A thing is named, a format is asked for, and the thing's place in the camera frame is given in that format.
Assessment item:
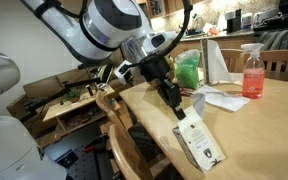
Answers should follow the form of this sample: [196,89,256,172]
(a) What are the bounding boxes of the green plastic bag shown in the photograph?
[175,49,200,89]

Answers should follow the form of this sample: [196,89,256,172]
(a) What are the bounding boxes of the brown sofa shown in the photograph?
[6,65,130,147]

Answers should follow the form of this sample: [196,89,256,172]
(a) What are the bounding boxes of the black coffee maker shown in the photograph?
[225,9,241,33]

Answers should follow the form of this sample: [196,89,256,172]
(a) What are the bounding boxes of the white paper napkin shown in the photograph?
[197,86,250,112]

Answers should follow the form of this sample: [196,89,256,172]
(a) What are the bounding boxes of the black camera arm mount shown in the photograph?
[20,76,101,122]

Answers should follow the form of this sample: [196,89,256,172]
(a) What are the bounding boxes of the wooden chair near table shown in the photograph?
[96,91,170,180]

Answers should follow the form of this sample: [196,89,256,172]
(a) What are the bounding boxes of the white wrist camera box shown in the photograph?
[114,60,133,84]

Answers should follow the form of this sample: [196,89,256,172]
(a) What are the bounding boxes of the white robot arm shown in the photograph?
[0,0,185,180]

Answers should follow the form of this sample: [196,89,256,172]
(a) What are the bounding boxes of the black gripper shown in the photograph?
[140,58,186,120]

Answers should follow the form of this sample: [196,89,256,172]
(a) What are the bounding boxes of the low wooden coffee table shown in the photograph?
[43,92,104,137]

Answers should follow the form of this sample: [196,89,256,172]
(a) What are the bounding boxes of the white paper towel roll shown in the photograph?
[201,40,244,85]

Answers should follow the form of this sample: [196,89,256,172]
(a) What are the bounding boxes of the pink spray bottle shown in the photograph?
[241,43,265,99]

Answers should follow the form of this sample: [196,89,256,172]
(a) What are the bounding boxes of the small dark tea packet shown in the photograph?
[180,88,193,97]

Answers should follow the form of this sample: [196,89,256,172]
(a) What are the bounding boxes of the wooden chair behind table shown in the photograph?
[221,49,288,81]

